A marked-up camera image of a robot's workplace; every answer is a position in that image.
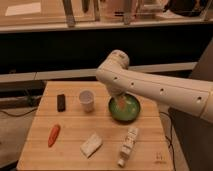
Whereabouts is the green bowl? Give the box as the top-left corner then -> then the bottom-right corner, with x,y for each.
108,94 -> 141,122

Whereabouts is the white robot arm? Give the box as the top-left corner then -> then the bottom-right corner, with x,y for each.
96,50 -> 213,123

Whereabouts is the white plastic bottle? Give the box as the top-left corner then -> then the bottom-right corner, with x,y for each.
117,126 -> 139,168

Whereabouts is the white sponge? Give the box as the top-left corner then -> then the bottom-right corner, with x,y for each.
80,133 -> 103,158

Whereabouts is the wooden table board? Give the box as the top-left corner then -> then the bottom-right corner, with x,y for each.
17,81 -> 173,171

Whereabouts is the orange carrot toy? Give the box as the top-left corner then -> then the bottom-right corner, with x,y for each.
48,124 -> 61,147

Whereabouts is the white paper cup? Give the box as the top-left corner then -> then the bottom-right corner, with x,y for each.
79,90 -> 94,112

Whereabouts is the black eraser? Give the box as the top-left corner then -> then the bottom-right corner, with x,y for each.
57,94 -> 66,112

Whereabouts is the black cable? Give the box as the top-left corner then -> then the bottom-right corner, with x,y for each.
159,111 -> 177,171

